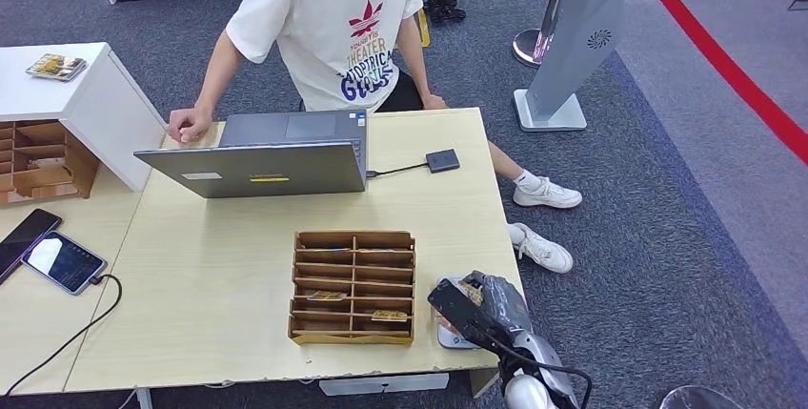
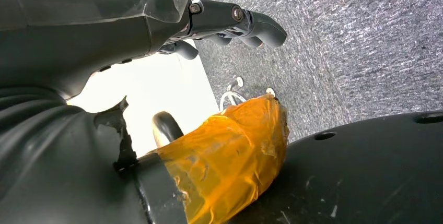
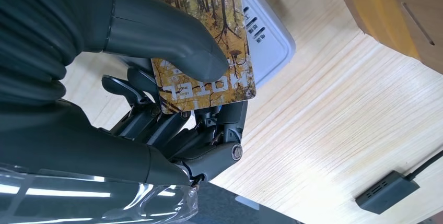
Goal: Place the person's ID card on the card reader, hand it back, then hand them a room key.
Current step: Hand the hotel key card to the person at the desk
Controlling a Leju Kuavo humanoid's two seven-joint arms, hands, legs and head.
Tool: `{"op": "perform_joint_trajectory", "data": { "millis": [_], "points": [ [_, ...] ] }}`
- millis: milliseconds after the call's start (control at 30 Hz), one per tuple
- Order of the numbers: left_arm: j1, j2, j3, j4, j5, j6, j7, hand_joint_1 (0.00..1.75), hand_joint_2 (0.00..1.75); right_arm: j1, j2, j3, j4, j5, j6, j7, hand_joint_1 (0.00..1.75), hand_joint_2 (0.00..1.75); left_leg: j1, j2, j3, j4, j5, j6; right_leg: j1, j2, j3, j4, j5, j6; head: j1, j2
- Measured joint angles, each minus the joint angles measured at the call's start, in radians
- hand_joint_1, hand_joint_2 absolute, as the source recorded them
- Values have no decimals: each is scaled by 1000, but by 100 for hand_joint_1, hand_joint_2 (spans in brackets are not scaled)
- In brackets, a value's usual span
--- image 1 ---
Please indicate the person's left hand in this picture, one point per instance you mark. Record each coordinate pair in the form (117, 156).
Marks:
(434, 103)

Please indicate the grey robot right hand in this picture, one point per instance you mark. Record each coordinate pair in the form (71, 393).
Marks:
(505, 308)

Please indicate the person's right hand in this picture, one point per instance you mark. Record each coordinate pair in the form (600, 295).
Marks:
(186, 125)

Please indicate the gold patterned ID card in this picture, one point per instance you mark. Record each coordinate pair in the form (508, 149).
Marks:
(471, 292)

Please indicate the gold room key card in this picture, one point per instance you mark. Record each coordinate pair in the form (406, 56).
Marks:
(389, 316)
(326, 296)

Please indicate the wooden slotted card organizer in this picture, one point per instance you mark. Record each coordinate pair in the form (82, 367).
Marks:
(352, 280)

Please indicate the person's right forearm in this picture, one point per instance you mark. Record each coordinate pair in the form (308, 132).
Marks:
(211, 74)

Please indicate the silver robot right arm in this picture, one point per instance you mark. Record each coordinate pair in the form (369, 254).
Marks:
(536, 374)

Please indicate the person's left forearm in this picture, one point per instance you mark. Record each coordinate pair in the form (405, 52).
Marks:
(413, 59)

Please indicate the white card reader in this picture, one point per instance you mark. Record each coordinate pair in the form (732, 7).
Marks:
(449, 340)

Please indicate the person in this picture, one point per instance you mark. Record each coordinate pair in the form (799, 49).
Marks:
(334, 27)

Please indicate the small black USB hub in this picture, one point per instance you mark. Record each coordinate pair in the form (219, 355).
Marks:
(442, 160)

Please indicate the white sneaker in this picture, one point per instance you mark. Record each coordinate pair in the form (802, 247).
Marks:
(546, 194)
(543, 248)

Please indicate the grey laptop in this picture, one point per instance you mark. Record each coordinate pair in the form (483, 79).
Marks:
(265, 169)

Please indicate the white cabinet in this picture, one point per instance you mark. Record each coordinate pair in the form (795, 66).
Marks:
(94, 109)

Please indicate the wooden compartment shelf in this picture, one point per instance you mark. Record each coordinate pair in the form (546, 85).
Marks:
(79, 163)

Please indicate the stack of gold cards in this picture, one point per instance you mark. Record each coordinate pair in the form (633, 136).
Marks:
(55, 67)

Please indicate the white desk crossbar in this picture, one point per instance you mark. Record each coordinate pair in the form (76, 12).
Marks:
(384, 384)

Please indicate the grey kiosk stand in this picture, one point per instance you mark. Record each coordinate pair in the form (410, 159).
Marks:
(571, 33)

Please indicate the smartphone with lit screen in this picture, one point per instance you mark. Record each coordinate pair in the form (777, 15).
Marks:
(63, 262)

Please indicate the black smartphone dark screen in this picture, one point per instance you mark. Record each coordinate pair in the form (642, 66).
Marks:
(22, 239)

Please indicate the glossy grey round object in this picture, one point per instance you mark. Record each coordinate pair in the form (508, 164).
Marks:
(697, 398)

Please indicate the white desk leg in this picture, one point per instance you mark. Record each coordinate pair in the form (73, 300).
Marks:
(144, 398)

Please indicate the red barrier belt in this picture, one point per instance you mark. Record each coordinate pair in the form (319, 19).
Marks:
(719, 59)

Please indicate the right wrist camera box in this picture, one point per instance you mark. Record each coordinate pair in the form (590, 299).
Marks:
(461, 311)

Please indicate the chrome stanchion post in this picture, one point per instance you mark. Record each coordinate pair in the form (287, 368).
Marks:
(527, 46)

